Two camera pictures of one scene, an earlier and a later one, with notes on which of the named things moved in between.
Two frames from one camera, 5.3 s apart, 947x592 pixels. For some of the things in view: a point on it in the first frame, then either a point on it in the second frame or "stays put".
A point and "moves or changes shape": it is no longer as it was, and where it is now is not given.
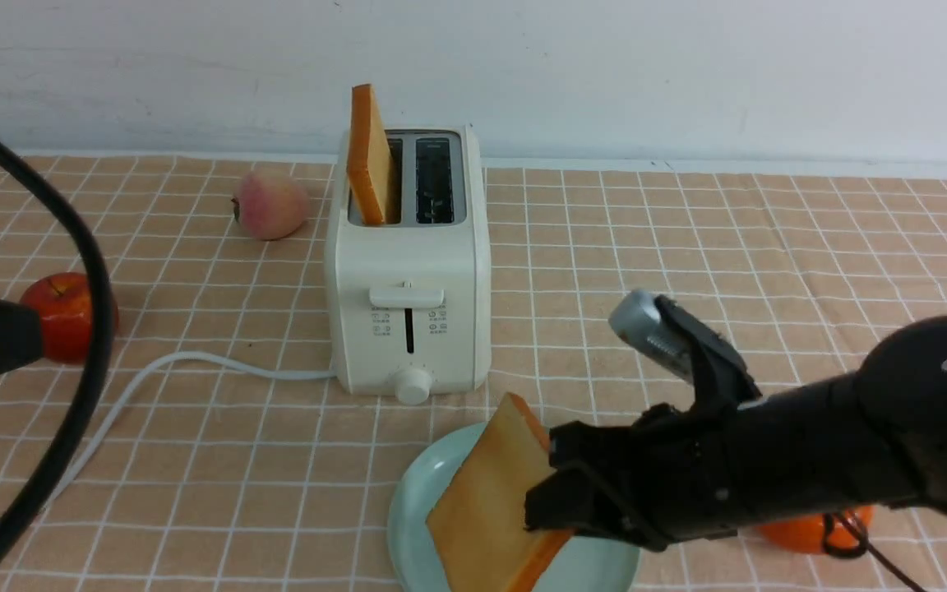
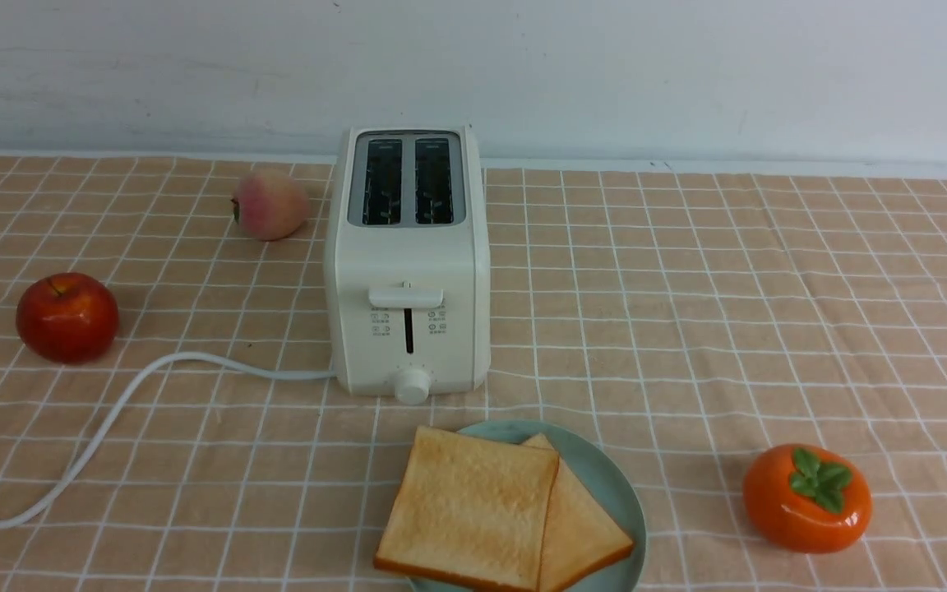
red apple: [63, 300] stays put
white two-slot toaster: [408, 302] stays put
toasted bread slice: [370, 163] to [470, 510]
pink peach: [270, 204] stays put
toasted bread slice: [480, 523] moves or changes shape
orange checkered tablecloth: [224, 459] stays put
